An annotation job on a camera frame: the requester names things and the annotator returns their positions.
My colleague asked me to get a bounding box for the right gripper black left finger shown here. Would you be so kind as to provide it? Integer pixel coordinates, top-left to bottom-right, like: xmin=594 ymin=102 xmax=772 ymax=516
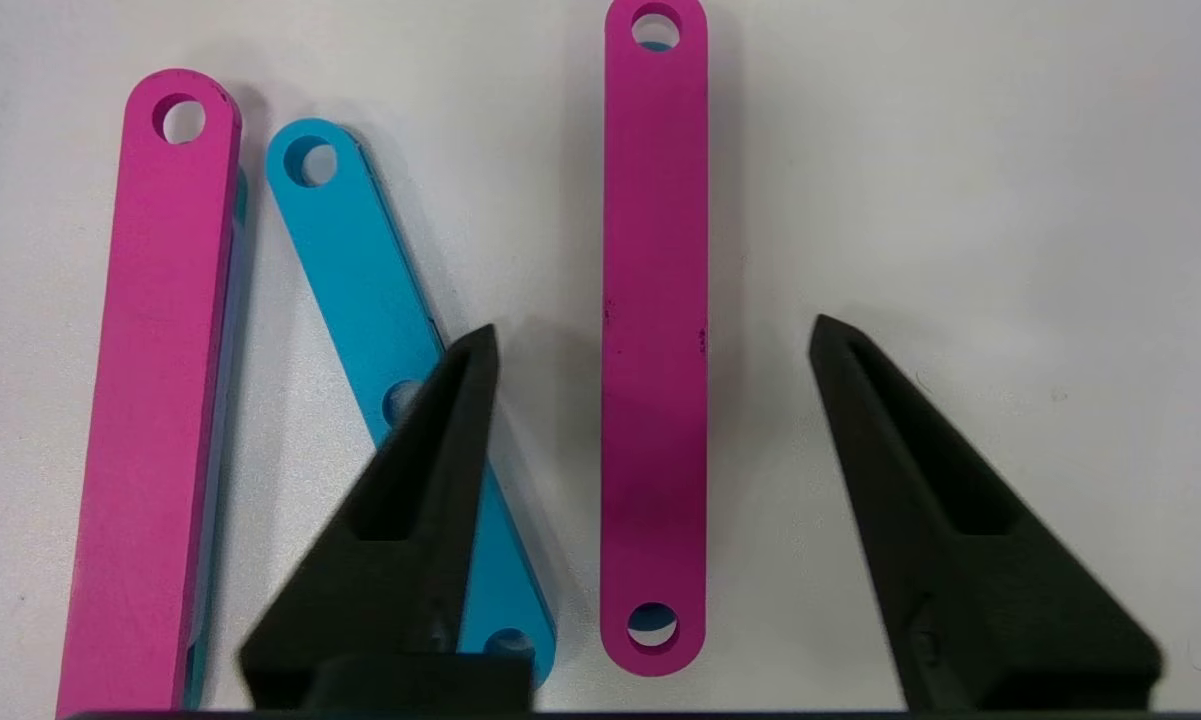
xmin=238 ymin=322 xmax=534 ymax=715

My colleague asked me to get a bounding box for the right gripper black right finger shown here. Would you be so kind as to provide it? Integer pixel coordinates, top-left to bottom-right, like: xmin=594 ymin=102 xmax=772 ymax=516
xmin=808 ymin=313 xmax=1165 ymax=715

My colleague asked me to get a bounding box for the short blue bar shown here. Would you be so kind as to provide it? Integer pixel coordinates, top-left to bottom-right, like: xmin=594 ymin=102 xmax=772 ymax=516
xmin=264 ymin=117 xmax=559 ymax=692

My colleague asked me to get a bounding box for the long pink bar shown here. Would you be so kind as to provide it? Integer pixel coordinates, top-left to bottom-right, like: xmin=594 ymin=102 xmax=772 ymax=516
xmin=56 ymin=68 xmax=249 ymax=719

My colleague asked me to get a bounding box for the medium pink bar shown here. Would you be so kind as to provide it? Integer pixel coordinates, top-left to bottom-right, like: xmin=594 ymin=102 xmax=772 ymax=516
xmin=599 ymin=0 xmax=710 ymax=679

